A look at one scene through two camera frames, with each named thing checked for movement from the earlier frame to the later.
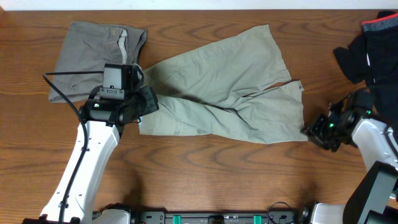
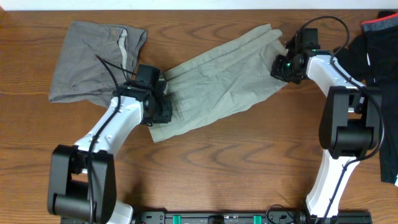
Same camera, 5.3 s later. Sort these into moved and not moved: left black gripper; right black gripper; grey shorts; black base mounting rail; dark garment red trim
Moved: right black gripper; left black gripper
Not moved: grey shorts; dark garment red trim; black base mounting rail
